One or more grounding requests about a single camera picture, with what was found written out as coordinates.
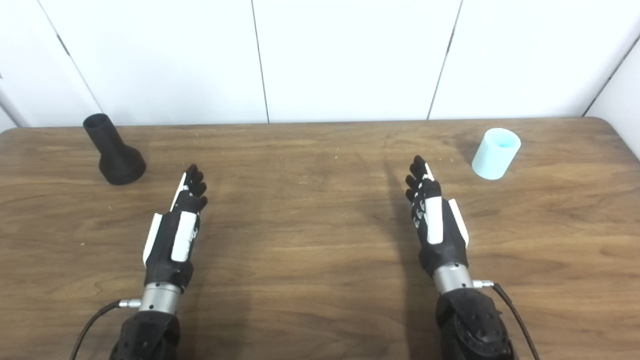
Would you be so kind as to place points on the black flared nozzle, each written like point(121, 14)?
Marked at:
point(120, 165)

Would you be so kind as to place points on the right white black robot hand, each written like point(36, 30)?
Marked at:
point(442, 245)

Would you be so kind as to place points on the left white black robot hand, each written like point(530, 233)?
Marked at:
point(167, 250)

